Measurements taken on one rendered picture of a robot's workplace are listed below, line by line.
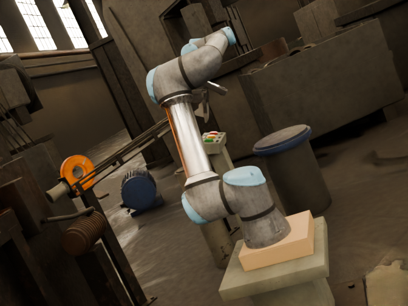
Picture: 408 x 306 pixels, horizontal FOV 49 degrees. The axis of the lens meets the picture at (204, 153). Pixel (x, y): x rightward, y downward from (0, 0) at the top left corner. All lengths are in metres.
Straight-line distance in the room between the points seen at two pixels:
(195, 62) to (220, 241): 1.01
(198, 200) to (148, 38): 2.97
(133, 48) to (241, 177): 3.09
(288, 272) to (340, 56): 2.37
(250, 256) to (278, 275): 0.11
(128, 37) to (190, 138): 2.98
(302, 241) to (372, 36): 2.43
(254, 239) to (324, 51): 2.25
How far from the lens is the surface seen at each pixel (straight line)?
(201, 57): 1.43
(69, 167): 2.07
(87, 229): 1.92
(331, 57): 3.42
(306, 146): 2.31
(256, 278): 1.33
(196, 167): 1.38
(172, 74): 1.43
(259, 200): 1.33
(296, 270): 1.29
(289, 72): 3.32
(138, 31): 4.24
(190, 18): 3.76
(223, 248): 2.15
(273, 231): 1.35
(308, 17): 5.51
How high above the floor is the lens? 0.90
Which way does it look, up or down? 10 degrees down
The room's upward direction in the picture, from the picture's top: 24 degrees counter-clockwise
